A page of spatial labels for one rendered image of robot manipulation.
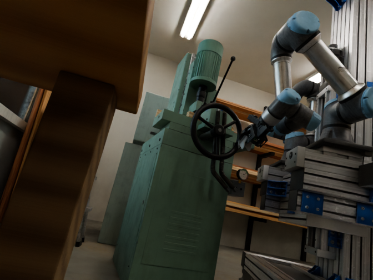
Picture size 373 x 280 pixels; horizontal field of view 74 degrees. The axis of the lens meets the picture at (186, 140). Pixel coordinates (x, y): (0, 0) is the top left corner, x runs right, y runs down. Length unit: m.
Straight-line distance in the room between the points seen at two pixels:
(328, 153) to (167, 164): 0.75
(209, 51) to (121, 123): 2.42
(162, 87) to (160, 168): 2.94
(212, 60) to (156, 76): 2.57
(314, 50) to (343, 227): 0.79
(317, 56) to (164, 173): 0.87
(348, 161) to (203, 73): 0.93
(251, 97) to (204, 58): 3.01
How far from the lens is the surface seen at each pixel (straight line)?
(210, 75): 1.64
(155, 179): 1.28
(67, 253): 0.23
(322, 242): 1.46
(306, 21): 1.21
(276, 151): 4.06
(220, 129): 1.22
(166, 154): 1.30
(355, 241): 1.47
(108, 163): 3.76
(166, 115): 1.34
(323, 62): 1.22
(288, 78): 1.24
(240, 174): 1.41
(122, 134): 3.83
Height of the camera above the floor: 0.42
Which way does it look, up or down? 15 degrees up
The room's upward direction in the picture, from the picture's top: 12 degrees clockwise
